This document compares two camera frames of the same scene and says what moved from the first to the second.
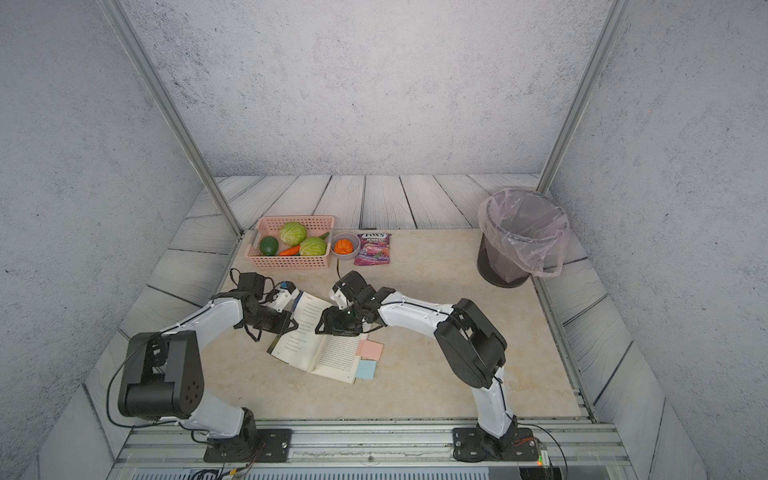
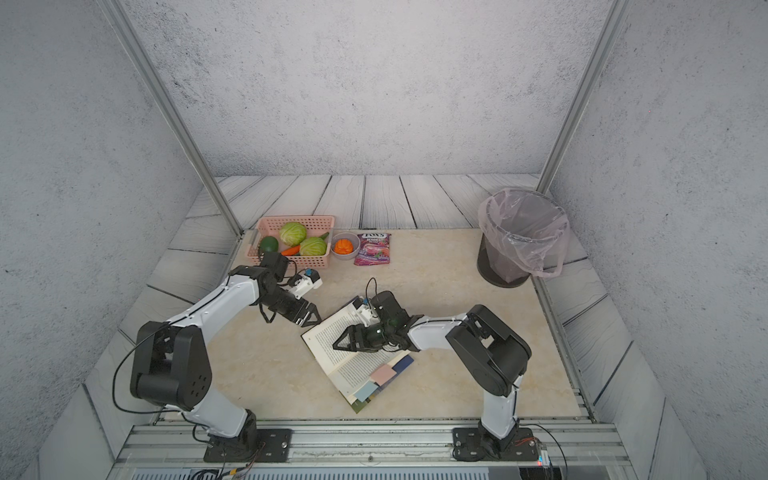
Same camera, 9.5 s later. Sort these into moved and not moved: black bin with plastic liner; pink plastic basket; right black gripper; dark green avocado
Moved: right black gripper
Not moved: black bin with plastic liner; pink plastic basket; dark green avocado
